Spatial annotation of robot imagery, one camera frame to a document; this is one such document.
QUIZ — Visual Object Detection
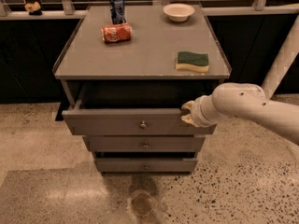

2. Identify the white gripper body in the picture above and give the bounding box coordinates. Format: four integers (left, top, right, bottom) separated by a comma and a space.
191, 95, 226, 127

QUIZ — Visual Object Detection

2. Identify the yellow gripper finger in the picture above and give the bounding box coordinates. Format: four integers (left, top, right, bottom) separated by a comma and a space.
181, 114, 196, 126
181, 101, 194, 111

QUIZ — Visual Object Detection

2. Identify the grey top drawer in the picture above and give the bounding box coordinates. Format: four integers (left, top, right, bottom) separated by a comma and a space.
61, 83, 218, 137

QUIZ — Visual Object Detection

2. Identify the grey drawer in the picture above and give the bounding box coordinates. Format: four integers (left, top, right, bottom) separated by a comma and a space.
83, 136, 205, 152
61, 83, 218, 137
94, 158, 197, 173

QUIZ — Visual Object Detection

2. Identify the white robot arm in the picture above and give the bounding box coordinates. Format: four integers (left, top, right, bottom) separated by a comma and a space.
181, 16, 299, 145

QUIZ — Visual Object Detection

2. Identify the grey drawer cabinet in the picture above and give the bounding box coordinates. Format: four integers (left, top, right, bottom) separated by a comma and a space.
51, 2, 233, 174

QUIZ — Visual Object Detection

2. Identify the grey bottom drawer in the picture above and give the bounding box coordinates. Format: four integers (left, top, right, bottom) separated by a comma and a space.
94, 158, 197, 173

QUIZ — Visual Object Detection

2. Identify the grey middle drawer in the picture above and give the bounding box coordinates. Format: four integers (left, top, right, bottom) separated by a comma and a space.
83, 136, 205, 152

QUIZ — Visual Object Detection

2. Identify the green yellow sponge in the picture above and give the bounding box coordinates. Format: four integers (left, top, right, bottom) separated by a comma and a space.
176, 51, 209, 73

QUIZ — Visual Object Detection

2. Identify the white bowl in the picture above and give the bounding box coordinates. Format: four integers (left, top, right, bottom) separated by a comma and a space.
164, 4, 194, 22

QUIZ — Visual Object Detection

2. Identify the round floor drain cover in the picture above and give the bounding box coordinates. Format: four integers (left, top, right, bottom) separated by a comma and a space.
131, 192, 154, 218

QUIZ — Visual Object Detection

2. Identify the orange soda can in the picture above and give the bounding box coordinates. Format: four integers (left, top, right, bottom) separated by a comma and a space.
101, 22, 133, 43

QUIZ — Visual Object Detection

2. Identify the blue soda can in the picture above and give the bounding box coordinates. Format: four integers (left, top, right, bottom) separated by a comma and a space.
109, 0, 126, 24

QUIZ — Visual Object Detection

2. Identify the small yellow black object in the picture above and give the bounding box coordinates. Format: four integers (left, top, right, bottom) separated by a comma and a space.
24, 2, 42, 15

